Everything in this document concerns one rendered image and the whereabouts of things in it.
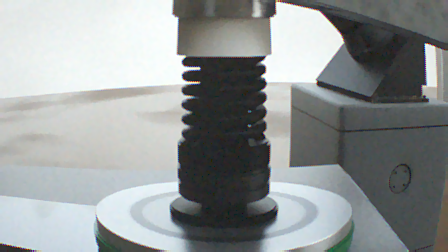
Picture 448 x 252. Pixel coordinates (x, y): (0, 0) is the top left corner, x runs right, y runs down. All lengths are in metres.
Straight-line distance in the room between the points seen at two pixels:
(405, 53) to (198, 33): 1.14
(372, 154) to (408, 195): 0.19
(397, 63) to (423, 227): 0.47
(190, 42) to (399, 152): 1.14
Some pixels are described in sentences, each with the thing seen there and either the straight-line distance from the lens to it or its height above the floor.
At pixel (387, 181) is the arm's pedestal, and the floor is 0.66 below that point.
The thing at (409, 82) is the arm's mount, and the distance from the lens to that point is 1.61.
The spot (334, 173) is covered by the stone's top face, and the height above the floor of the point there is 0.87.
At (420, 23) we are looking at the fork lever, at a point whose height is 1.06.
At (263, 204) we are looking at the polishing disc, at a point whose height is 0.91.
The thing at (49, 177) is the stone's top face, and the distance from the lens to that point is 0.77.
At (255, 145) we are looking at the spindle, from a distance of 0.50.
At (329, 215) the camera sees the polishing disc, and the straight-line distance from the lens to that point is 0.53.
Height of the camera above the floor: 1.06
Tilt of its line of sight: 10 degrees down
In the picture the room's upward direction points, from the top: straight up
